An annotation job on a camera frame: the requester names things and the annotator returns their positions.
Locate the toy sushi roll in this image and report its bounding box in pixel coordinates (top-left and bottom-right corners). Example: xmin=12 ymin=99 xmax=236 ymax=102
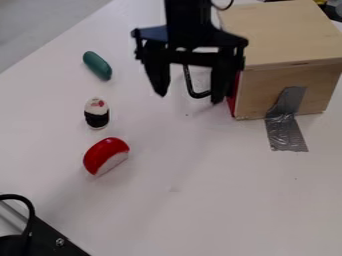
xmin=82 ymin=96 xmax=111 ymax=130

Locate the green toy pickle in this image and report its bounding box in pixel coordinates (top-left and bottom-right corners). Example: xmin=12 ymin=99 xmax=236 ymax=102
xmin=81 ymin=50 xmax=114 ymax=81

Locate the red toy sushi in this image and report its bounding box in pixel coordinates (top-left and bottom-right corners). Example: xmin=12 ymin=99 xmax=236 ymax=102
xmin=81 ymin=137 xmax=131 ymax=177

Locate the black metal bracket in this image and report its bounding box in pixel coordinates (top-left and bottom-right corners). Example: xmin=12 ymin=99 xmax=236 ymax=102
xmin=0 ymin=214 xmax=93 ymax=256

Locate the cabinet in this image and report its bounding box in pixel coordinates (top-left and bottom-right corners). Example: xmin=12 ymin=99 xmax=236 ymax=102
xmin=216 ymin=0 xmax=342 ymax=121

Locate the black cable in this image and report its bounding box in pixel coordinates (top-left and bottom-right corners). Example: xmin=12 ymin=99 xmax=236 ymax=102
xmin=0 ymin=193 xmax=38 ymax=256

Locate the grey tape strip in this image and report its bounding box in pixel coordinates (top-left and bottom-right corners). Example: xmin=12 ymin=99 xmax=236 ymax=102
xmin=263 ymin=86 xmax=310 ymax=153

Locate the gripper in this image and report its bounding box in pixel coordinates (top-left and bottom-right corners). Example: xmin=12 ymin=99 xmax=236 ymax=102
xmin=129 ymin=25 xmax=250 ymax=105

